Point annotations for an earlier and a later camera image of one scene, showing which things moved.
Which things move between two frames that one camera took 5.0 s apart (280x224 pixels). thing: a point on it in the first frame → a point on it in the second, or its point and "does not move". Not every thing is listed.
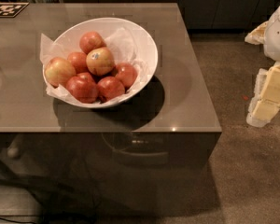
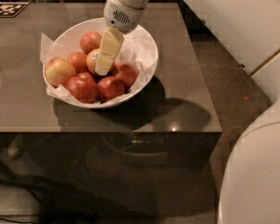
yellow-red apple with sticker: [100, 62] does not move
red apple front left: [83, 88] does not move
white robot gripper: [278, 35] → [121, 17]
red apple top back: [91, 40] does not move
